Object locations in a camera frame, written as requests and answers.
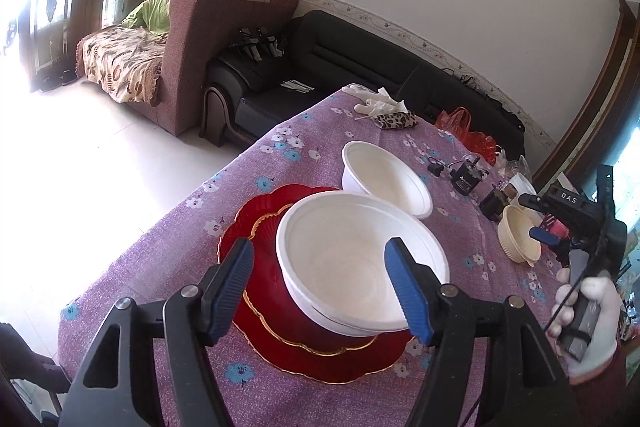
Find large red scalloped plate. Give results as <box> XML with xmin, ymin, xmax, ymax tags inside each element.
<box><xmin>217</xmin><ymin>183</ymin><xmax>417</xmax><ymax>384</ymax></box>

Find beige patterned plastic bowl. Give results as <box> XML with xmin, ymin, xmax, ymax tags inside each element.
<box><xmin>498</xmin><ymin>204</ymin><xmax>543</xmax><ymax>266</ymax></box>

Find leopard print cloth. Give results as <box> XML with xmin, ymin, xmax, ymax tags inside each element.
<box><xmin>374</xmin><ymin>110</ymin><xmax>420</xmax><ymax>130</ymax></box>

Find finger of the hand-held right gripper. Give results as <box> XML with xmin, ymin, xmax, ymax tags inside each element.
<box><xmin>528</xmin><ymin>226</ymin><xmax>564</xmax><ymax>248</ymax></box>
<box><xmin>517</xmin><ymin>192</ymin><xmax>557</xmax><ymax>214</ymax></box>

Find black electronic device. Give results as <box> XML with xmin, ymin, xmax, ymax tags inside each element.
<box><xmin>449</xmin><ymin>158</ymin><xmax>487</xmax><ymax>196</ymax></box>
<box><xmin>479</xmin><ymin>188</ymin><xmax>507</xmax><ymax>223</ymax></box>

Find black leather sofa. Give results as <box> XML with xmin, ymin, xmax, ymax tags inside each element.
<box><xmin>199</xmin><ymin>10</ymin><xmax>527</xmax><ymax>154</ymax></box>

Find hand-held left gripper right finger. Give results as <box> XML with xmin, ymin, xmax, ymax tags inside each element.
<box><xmin>384</xmin><ymin>237</ymin><xmax>573</xmax><ymax>427</ymax></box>

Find person's right forearm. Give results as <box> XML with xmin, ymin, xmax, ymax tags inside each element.
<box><xmin>566</xmin><ymin>347</ymin><xmax>635</xmax><ymax>427</ymax></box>

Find clear plastic container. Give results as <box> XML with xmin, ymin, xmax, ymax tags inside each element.
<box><xmin>497</xmin><ymin>151</ymin><xmax>532</xmax><ymax>178</ymax></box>

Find white plastic jar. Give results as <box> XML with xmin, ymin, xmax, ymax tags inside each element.
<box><xmin>507</xmin><ymin>172</ymin><xmax>539</xmax><ymax>198</ymax></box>

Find white gloves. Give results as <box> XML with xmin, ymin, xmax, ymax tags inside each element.
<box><xmin>341</xmin><ymin>83</ymin><xmax>409</xmax><ymax>116</ymax></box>

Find small white foam bowl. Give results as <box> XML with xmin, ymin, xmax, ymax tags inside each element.
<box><xmin>341</xmin><ymin>140</ymin><xmax>434</xmax><ymax>221</ymax></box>

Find wooden door frame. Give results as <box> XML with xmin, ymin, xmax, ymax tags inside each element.
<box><xmin>531</xmin><ymin>0</ymin><xmax>640</xmax><ymax>190</ymax></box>

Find large white foam bowl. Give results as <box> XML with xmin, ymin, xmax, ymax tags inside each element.
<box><xmin>278</xmin><ymin>232</ymin><xmax>437</xmax><ymax>338</ymax></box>
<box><xmin>276</xmin><ymin>192</ymin><xmax>451</xmax><ymax>324</ymax></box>

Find brown patterned blanket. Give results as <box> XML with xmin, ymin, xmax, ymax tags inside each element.
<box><xmin>74</xmin><ymin>25</ymin><xmax>169</xmax><ymax>104</ymax></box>

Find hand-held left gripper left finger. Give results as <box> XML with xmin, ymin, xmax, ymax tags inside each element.
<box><xmin>59</xmin><ymin>237</ymin><xmax>255</xmax><ymax>427</ymax></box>

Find dark red armchair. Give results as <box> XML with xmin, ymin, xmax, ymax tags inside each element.
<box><xmin>74</xmin><ymin>0</ymin><xmax>300</xmax><ymax>138</ymax></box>

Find person's right hand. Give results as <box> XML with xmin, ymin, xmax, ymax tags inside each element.
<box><xmin>546</xmin><ymin>268</ymin><xmax>625</xmax><ymax>379</ymax></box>

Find green cushion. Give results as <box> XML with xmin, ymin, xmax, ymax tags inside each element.
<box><xmin>122</xmin><ymin>0</ymin><xmax>171</xmax><ymax>36</ymax></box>

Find red plastic bag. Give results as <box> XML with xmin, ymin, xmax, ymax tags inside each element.
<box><xmin>433</xmin><ymin>106</ymin><xmax>498</xmax><ymax>166</ymax></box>

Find purple floral tablecloth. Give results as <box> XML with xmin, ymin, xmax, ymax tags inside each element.
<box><xmin>57</xmin><ymin>86</ymin><xmax>583</xmax><ymax>427</ymax></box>

